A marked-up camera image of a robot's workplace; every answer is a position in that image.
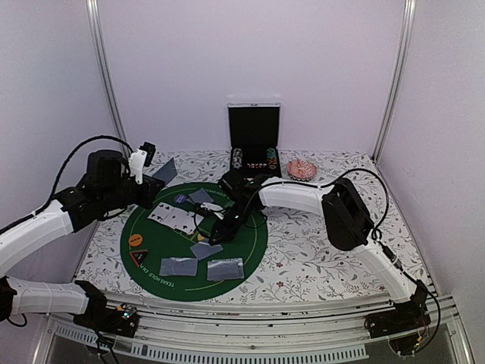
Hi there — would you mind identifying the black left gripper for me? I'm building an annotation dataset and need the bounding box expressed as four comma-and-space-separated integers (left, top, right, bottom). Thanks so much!
100, 174, 164, 212

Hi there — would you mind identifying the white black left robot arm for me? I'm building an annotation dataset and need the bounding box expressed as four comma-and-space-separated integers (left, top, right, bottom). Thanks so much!
1, 143, 164, 329

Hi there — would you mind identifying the face down community blue card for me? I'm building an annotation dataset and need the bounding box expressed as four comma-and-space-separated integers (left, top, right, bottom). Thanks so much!
190, 243, 224, 260

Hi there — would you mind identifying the poker chip row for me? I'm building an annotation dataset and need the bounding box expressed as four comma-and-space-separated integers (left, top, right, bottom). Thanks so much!
266, 148, 278, 170
232, 148, 243, 169

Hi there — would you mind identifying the front aluminium rail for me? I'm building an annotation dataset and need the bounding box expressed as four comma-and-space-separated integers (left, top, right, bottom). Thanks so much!
36, 293, 474, 364

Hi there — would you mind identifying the red blue patterned bowl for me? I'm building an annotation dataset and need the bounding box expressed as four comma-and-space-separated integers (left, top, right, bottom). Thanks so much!
286, 159, 318, 182

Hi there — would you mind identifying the face up playing card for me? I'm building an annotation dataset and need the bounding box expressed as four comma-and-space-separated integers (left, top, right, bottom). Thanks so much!
148, 202, 174, 223

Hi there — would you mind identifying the left poker chip row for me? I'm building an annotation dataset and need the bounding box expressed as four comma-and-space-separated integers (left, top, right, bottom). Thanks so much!
232, 148, 243, 169

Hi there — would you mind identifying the triangular all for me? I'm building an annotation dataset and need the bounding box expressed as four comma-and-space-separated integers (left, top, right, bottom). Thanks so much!
130, 249, 149, 267

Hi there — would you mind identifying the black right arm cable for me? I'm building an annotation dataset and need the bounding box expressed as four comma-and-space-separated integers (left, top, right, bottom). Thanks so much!
321, 168, 443, 342

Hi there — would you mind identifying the green round poker mat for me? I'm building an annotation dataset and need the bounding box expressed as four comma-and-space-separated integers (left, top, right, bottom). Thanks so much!
120, 183, 268, 302

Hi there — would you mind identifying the right aluminium frame post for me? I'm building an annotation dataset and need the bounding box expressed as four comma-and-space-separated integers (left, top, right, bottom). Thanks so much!
372, 0, 417, 164

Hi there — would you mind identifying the orange big blind button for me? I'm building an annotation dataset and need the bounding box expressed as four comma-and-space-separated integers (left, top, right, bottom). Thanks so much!
128, 234, 143, 247

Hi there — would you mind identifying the aluminium poker chip case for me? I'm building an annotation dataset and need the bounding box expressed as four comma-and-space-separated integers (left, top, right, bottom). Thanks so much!
227, 102, 281, 178

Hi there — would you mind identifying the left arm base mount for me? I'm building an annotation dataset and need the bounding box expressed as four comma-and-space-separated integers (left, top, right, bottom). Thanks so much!
73, 290, 139, 338

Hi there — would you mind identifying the purple small blind button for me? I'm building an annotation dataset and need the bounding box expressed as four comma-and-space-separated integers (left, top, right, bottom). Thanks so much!
174, 194, 187, 204

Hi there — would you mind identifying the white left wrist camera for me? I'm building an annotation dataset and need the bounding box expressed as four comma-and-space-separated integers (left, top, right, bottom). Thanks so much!
128, 142, 156, 184

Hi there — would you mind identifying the face up two clubs card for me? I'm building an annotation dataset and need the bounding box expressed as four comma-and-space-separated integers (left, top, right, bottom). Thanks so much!
169, 209, 204, 234

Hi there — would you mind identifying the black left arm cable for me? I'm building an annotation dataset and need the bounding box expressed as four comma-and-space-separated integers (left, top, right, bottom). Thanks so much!
0, 135, 136, 232

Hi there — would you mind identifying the left aluminium frame post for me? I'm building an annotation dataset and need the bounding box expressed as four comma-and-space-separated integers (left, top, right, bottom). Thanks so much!
86, 0, 127, 140

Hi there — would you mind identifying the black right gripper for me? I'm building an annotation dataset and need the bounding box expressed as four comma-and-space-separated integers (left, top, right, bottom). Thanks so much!
208, 200, 256, 244

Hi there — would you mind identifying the floral white tablecloth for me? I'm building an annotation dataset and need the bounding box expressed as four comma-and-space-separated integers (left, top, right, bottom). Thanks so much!
76, 151, 432, 304

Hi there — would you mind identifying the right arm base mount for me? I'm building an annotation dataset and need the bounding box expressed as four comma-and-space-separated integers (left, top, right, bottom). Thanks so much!
364, 292, 431, 356

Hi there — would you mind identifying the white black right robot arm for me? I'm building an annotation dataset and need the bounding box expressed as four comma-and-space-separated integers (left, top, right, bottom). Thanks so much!
208, 171, 428, 331

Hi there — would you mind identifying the red dice row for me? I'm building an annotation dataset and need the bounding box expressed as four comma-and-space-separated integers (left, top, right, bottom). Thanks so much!
246, 163, 267, 169

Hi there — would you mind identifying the right poker chip row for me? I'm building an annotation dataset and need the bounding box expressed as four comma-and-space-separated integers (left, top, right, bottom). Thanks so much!
266, 148, 278, 170

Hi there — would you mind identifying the aluminium frame post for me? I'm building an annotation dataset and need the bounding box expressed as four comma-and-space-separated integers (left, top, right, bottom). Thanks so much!
372, 0, 417, 164
86, 0, 127, 140

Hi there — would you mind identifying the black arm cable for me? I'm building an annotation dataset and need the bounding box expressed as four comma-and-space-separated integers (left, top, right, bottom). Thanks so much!
0, 135, 136, 232
321, 168, 443, 342

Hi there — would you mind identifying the blue playing card deck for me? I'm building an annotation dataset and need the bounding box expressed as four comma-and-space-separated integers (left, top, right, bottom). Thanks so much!
189, 188, 214, 206

